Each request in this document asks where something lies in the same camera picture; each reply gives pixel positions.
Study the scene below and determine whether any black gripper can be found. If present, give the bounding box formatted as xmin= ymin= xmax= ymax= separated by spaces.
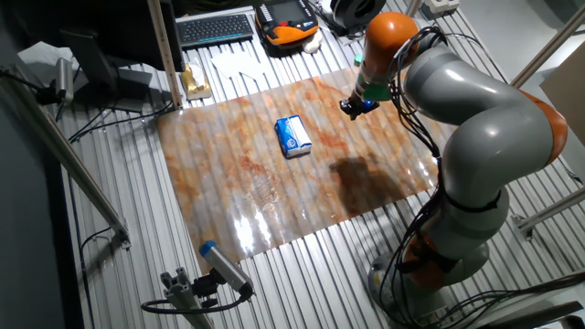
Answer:
xmin=339 ymin=98 xmax=380 ymax=122

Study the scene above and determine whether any blue tissue pack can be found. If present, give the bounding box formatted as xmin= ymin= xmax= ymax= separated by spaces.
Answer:
xmin=274 ymin=114 xmax=314 ymax=159

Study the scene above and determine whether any white rounded object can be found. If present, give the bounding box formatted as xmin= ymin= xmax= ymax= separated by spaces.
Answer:
xmin=302 ymin=32 xmax=324 ymax=55

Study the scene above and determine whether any black round spool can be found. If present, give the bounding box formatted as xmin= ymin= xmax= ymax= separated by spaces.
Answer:
xmin=329 ymin=0 xmax=388 ymax=31

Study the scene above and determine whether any white paper sheet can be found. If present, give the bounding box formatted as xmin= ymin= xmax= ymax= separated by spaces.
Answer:
xmin=209 ymin=50 xmax=250 ymax=79
xmin=236 ymin=58 xmax=271 ymax=80

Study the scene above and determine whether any orange and black teach pendant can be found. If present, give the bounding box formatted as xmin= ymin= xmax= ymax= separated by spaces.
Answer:
xmin=254 ymin=0 xmax=320 ymax=47

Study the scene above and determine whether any orange marble pattern mat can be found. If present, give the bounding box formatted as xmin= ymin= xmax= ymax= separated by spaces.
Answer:
xmin=156 ymin=67 xmax=453 ymax=275

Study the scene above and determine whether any white power strip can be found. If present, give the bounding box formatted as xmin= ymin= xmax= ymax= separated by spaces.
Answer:
xmin=422 ymin=0 xmax=461 ymax=16

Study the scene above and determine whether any black computer keyboard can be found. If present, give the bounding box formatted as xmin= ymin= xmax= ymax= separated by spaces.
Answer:
xmin=175 ymin=13 xmax=255 ymax=49

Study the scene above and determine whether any brown cardboard sheet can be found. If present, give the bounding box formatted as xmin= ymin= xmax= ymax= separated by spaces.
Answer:
xmin=539 ymin=54 xmax=585 ymax=147

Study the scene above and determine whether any black computer monitor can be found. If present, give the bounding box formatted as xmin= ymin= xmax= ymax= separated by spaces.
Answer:
xmin=8 ymin=0 xmax=186 ymax=115

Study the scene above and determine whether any crumpled white paper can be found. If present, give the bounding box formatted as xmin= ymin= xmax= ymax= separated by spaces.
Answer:
xmin=17 ymin=40 xmax=90 ymax=92

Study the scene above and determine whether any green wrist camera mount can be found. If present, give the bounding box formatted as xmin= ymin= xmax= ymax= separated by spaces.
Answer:
xmin=355 ymin=72 xmax=394 ymax=102

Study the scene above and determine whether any tan upright frame post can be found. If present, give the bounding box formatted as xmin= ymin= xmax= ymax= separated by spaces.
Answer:
xmin=146 ymin=0 xmax=184 ymax=111

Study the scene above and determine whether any silver camera with blue cap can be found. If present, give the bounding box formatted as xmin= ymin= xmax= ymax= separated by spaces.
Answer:
xmin=198 ymin=240 xmax=255 ymax=296

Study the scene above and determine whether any slanted aluminium frame beam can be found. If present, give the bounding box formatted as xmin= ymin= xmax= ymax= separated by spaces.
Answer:
xmin=510 ymin=4 xmax=585 ymax=89

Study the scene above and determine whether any aluminium beam with bracket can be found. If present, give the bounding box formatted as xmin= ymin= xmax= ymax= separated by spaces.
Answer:
xmin=511 ymin=186 xmax=585 ymax=241

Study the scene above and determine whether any aluminium camera bracket profile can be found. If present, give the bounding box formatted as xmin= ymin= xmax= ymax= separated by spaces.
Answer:
xmin=159 ymin=267 xmax=216 ymax=329

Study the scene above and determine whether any black camera cable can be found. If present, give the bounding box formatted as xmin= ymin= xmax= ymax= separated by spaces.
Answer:
xmin=140 ymin=282 xmax=255 ymax=315

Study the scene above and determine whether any long aluminium frame beam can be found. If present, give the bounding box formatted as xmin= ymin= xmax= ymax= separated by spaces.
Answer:
xmin=0 ymin=68 xmax=132 ymax=250

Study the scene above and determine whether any silver camera on black mount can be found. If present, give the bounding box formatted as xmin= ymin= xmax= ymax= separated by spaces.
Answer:
xmin=36 ymin=58 xmax=75 ymax=106

